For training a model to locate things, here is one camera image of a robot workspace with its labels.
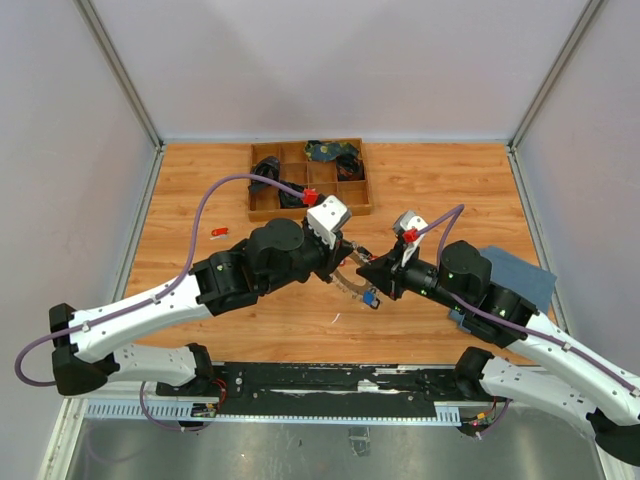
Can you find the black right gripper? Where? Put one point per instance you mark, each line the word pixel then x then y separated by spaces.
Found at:
pixel 388 274

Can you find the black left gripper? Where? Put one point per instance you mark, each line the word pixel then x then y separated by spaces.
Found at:
pixel 333 257

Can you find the key with blue tag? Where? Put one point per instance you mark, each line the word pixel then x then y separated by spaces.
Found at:
pixel 370 298

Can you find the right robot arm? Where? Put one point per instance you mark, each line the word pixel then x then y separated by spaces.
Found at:
pixel 580 386

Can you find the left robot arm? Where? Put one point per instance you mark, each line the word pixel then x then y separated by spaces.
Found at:
pixel 95 347

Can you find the black rolled tie middle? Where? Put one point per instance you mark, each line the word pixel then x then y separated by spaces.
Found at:
pixel 289 201

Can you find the black rolled tie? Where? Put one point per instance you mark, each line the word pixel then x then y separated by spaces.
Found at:
pixel 269 167
pixel 289 201

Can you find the wooden compartment tray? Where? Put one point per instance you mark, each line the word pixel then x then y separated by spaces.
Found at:
pixel 298 168

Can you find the blue yellow patterned cloth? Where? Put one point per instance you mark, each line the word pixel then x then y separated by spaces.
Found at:
pixel 328 151

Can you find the black rolled tie left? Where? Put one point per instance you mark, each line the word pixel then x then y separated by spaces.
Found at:
pixel 269 167

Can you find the red tag key far left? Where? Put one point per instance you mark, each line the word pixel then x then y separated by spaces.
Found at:
pixel 219 233

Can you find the blue folded cloth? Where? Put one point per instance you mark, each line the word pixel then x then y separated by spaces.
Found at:
pixel 532 282

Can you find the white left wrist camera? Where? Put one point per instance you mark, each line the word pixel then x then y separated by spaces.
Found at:
pixel 327 219

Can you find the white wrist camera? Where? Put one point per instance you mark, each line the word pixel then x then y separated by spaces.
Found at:
pixel 408 229
pixel 327 219

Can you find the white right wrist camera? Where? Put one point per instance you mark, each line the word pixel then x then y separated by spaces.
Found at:
pixel 408 229

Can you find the black mounting rail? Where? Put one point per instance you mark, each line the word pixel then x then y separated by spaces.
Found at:
pixel 329 388

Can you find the white slotted cable duct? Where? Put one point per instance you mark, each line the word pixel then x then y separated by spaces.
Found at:
pixel 193 413

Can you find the right aluminium frame post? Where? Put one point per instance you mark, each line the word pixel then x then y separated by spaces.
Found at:
pixel 579 30

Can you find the aluminium frame post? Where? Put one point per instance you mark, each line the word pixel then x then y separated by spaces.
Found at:
pixel 98 30
pixel 579 30

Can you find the left aluminium frame post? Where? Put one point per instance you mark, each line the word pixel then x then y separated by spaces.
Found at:
pixel 98 30

